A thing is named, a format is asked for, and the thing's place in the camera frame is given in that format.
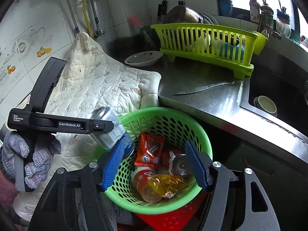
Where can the red cola can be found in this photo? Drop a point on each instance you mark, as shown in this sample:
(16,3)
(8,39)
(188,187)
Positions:
(179,164)

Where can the gloved left hand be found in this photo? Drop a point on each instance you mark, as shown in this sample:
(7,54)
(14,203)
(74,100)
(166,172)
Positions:
(25,169)

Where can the metal pot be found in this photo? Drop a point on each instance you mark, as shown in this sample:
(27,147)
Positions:
(183,14)

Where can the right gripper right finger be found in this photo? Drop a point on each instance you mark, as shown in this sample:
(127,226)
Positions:
(237,200)

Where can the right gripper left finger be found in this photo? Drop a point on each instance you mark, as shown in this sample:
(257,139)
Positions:
(56,209)

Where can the red plastic basket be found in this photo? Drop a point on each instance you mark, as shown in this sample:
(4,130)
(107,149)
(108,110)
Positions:
(175,220)

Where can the pink brush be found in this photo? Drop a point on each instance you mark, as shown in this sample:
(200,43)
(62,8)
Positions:
(135,21)

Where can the blue silver can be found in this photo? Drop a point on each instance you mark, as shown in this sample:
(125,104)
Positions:
(107,139)

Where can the white ceramic plate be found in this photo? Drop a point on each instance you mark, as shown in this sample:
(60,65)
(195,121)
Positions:
(144,59)

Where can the orange plastic bottle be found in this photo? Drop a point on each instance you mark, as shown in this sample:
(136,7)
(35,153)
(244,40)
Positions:
(167,186)

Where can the kitchen knife on counter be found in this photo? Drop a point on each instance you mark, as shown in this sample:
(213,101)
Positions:
(204,88)

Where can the cup in sink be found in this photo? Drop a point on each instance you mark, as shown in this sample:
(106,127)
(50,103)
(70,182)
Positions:
(266,104)

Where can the red snack wrapper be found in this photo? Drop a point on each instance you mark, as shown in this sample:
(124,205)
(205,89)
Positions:
(149,150)

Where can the white paper cup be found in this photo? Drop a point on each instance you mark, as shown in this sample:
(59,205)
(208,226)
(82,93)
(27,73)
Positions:
(140,179)

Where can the green round basket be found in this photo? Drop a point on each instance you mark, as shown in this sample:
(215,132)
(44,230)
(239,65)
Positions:
(176,128)

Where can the window sill plant jars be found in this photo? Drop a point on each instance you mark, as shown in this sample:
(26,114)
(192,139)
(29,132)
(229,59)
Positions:
(261,13)

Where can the black knife handles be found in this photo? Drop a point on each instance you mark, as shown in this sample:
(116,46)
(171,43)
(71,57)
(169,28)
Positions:
(162,10)

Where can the white quilted cloth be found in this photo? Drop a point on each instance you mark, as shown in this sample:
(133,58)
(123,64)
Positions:
(90,79)

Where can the lime green dish rack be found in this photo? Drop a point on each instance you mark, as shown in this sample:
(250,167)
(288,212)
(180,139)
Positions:
(227,47)

